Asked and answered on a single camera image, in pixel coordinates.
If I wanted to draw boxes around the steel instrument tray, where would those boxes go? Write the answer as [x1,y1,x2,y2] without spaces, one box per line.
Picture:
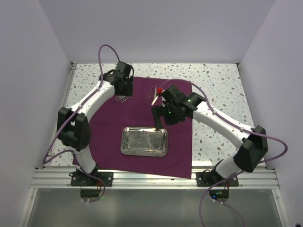
[120,127,168,157]

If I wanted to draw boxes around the steel scissors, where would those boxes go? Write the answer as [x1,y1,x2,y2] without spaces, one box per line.
[116,96,124,101]
[120,96,128,102]

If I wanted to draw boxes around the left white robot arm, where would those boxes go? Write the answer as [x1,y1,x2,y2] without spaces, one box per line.
[57,61,134,186]

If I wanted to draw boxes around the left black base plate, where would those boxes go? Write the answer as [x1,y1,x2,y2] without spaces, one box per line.
[69,170,113,187]

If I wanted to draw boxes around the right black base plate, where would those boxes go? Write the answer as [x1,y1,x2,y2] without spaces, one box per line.
[196,169,239,187]

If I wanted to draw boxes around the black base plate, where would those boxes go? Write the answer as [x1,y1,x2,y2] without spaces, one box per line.
[196,169,239,187]
[69,170,113,187]

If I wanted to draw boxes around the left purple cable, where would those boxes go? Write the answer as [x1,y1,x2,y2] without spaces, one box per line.
[42,44,121,203]

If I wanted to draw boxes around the aluminium rail frame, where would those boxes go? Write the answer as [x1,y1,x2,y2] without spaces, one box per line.
[18,63,290,227]

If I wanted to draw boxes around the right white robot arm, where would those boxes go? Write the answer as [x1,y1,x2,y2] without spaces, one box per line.
[151,85,268,186]

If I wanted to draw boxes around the purple cloth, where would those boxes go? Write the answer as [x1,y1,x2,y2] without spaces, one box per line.
[89,77,193,178]

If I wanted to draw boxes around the steel pointed tweezers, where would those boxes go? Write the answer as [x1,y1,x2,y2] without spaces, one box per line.
[145,85,157,103]

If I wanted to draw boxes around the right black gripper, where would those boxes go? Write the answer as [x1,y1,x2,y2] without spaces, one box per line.
[152,102,186,130]

